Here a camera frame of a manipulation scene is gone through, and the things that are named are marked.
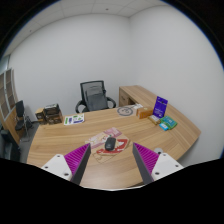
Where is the green packet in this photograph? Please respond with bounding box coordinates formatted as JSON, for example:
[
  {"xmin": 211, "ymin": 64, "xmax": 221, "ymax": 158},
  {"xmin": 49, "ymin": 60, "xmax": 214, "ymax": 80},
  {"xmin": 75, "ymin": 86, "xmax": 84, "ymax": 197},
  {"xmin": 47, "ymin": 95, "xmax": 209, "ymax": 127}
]
[{"xmin": 160, "ymin": 116, "xmax": 177, "ymax": 129}]

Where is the yellow small box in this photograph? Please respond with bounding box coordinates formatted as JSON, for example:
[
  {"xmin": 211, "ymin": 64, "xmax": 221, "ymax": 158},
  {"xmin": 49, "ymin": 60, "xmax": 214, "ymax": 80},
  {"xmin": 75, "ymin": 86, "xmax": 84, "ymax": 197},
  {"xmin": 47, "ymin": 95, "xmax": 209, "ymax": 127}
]
[{"xmin": 148, "ymin": 115, "xmax": 160, "ymax": 125}]

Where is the small brown box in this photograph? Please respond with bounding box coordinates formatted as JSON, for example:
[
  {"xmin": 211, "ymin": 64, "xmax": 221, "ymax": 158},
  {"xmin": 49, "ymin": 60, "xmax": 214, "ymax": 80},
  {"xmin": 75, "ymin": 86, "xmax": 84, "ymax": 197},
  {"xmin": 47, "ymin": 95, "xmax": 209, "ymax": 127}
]
[{"xmin": 35, "ymin": 108, "xmax": 47, "ymax": 124}]

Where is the wooden bookshelf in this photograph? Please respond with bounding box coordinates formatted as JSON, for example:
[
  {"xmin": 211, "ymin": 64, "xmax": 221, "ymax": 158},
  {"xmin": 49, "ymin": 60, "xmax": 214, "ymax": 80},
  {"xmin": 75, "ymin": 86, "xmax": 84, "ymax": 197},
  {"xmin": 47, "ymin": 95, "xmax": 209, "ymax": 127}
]
[{"xmin": 0, "ymin": 68, "xmax": 20, "ymax": 142}]

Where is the printed mouse pad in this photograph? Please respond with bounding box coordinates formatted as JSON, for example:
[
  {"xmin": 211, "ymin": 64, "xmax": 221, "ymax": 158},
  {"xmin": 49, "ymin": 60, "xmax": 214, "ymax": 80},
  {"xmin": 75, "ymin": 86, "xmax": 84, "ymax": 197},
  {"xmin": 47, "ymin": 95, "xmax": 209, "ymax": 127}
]
[{"xmin": 86, "ymin": 127, "xmax": 130, "ymax": 163}]

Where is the purple standing sign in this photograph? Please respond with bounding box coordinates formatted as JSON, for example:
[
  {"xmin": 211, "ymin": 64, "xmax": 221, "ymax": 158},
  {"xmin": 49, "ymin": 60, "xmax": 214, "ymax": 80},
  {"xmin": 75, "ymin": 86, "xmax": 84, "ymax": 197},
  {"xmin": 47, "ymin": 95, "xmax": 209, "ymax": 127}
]
[{"xmin": 153, "ymin": 97, "xmax": 168, "ymax": 118}]

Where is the white green leaflet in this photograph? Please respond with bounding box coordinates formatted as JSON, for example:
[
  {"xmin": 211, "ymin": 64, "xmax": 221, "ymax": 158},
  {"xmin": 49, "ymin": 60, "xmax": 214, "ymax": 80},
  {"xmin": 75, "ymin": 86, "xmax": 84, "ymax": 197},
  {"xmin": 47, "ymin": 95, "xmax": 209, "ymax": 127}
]
[{"xmin": 64, "ymin": 113, "xmax": 84, "ymax": 125}]

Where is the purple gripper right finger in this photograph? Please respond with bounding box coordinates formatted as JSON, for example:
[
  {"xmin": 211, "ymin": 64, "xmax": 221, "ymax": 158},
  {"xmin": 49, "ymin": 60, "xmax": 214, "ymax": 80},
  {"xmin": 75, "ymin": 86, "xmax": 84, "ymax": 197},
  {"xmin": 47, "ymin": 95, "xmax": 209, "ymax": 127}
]
[{"xmin": 132, "ymin": 142, "xmax": 184, "ymax": 185}]

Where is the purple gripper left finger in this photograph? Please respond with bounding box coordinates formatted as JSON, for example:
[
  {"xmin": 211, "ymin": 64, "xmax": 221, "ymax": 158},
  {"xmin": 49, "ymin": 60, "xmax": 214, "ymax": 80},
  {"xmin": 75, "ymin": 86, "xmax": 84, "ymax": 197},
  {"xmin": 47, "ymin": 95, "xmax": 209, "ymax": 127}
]
[{"xmin": 40, "ymin": 143, "xmax": 92, "ymax": 185}]

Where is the black visitor chair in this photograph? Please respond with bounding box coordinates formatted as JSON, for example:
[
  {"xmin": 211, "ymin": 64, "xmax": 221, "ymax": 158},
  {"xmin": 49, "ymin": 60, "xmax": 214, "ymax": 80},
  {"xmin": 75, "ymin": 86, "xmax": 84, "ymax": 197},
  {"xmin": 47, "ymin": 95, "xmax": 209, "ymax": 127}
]
[{"xmin": 15, "ymin": 100, "xmax": 33, "ymax": 134}]

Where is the black computer mouse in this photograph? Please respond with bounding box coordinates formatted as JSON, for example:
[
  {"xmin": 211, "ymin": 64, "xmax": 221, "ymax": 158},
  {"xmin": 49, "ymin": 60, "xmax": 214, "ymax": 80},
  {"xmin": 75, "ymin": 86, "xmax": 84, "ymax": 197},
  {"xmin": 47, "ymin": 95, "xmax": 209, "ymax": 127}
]
[{"xmin": 105, "ymin": 137, "xmax": 116, "ymax": 151}]

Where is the desk cable grommet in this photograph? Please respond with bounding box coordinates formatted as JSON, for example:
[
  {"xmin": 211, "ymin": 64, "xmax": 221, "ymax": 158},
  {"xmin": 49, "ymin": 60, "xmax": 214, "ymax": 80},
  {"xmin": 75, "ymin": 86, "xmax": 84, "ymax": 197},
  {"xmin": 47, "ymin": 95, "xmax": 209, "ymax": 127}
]
[{"xmin": 154, "ymin": 148, "xmax": 163, "ymax": 154}]

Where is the orange wooden box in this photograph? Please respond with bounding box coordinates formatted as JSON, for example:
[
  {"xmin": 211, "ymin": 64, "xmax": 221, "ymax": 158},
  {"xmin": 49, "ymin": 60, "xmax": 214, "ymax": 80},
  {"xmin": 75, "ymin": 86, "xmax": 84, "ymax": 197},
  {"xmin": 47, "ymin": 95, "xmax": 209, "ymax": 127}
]
[{"xmin": 136, "ymin": 107, "xmax": 153, "ymax": 119}]

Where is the wooden side cabinet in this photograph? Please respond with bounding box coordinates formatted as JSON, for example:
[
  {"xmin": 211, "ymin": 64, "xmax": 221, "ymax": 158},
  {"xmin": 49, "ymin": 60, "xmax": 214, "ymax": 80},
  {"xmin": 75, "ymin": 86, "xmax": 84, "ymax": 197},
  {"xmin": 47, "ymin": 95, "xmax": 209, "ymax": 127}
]
[{"xmin": 119, "ymin": 85, "xmax": 150, "ymax": 106}]

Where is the grey mesh office chair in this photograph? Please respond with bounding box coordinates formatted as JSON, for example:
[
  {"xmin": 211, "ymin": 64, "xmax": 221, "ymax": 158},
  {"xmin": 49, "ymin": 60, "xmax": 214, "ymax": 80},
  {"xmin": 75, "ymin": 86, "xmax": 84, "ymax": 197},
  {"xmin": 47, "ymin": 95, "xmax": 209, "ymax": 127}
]
[{"xmin": 75, "ymin": 80, "xmax": 116, "ymax": 113}]

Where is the blue small packet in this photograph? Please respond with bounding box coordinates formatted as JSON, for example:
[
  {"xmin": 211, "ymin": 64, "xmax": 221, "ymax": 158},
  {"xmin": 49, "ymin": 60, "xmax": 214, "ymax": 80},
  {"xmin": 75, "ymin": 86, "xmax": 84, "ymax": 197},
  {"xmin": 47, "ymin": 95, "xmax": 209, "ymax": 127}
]
[{"xmin": 159, "ymin": 123, "xmax": 169, "ymax": 131}]

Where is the round patterned coaster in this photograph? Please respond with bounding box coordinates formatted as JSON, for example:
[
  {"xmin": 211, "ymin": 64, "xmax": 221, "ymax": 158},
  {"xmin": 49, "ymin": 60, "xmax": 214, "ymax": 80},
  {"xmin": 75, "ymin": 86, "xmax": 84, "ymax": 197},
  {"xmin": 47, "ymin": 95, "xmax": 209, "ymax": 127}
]
[{"xmin": 117, "ymin": 106, "xmax": 134, "ymax": 117}]

